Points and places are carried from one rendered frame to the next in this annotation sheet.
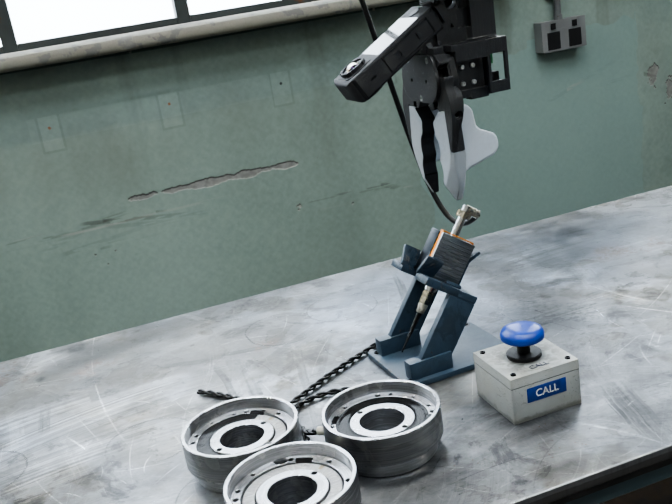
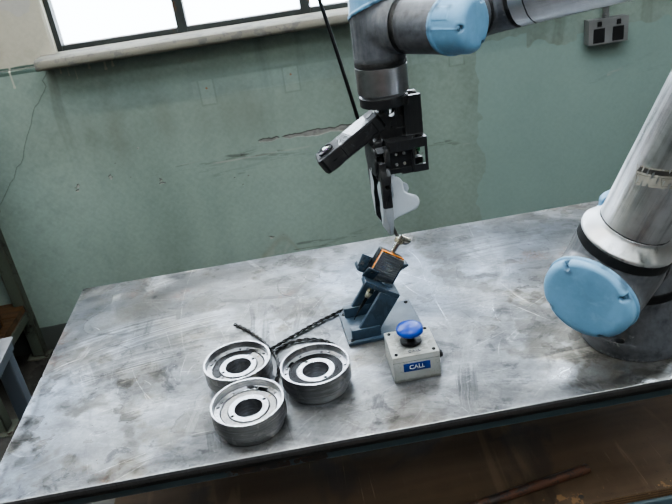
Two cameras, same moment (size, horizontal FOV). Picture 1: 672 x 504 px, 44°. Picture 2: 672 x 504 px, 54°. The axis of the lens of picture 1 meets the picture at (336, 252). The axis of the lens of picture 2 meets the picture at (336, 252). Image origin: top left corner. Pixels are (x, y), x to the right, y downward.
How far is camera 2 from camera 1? 36 cm
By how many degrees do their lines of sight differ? 15
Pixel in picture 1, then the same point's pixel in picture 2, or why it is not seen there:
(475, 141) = (402, 201)
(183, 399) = (225, 327)
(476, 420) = (376, 375)
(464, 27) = (400, 127)
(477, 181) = (522, 143)
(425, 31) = (372, 131)
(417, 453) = (326, 395)
